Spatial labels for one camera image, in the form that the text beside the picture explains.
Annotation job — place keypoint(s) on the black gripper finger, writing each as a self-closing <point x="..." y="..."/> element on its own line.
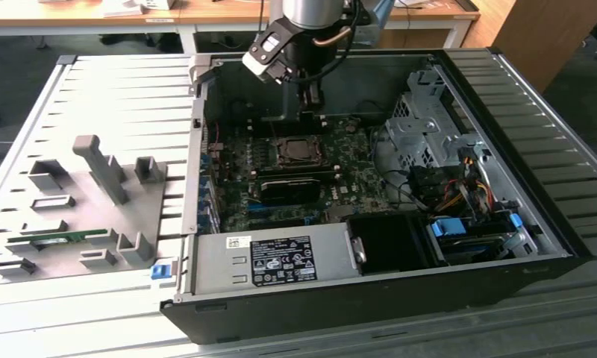
<point x="316" y="104"/>
<point x="302" y="93"/>

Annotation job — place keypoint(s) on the silver CPU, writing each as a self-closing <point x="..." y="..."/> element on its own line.
<point x="301" y="149"/>

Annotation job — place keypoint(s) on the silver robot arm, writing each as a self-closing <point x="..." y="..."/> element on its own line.
<point x="310" y="11"/>

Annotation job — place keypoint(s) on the CPU socket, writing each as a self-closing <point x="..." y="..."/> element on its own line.
<point x="277" y="161"/>

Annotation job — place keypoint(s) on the round coin battery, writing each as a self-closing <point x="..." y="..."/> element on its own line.
<point x="352" y="127"/>

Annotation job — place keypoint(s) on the green motherboard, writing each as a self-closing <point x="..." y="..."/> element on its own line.
<point x="362" y="175"/>

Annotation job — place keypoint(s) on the metal drive cage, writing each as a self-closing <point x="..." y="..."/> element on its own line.
<point x="412" y="143"/>

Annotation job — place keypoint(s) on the wooden desk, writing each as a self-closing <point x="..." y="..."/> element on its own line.
<point x="138" y="18"/>
<point x="428" y="16"/>

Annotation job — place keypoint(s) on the black graphics card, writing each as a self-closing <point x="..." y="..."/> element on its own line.
<point x="288" y="192"/>

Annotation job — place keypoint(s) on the silver chipset heatsink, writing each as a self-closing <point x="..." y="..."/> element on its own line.
<point x="338" y="213"/>

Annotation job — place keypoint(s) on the blue expansion slot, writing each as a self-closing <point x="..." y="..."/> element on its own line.
<point x="252" y="205"/>

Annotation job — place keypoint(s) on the black power connector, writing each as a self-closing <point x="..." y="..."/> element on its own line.
<point x="425" y="181"/>

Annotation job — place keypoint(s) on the black plastic fan shroud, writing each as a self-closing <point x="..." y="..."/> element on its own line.
<point x="385" y="242"/>

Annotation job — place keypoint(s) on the white box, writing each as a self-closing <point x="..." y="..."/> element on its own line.
<point x="123" y="9"/>

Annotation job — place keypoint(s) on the blue disk carrier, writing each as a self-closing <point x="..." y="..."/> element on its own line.
<point x="448" y="228"/>

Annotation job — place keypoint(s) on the black power supply label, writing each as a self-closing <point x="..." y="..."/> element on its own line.
<point x="284" y="261"/>

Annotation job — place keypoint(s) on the grey parts rack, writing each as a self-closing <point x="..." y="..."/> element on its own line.
<point x="138" y="209"/>

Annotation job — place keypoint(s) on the wooden cabinet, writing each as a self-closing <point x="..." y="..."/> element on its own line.
<point x="542" y="37"/>

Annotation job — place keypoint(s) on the silver power supply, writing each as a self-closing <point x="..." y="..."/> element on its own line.
<point x="213" y="261"/>

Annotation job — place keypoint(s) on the blue drive clip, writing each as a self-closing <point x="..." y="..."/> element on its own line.
<point x="514" y="222"/>

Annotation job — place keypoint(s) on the blue case latch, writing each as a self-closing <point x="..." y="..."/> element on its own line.
<point x="159" y="271"/>

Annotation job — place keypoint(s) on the black PC case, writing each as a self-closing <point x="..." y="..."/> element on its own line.
<point x="328" y="317"/>

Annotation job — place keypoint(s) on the green RAM stick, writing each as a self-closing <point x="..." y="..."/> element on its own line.
<point x="74" y="236"/>

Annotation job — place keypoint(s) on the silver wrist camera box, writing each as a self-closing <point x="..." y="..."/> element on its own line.
<point x="265" y="56"/>

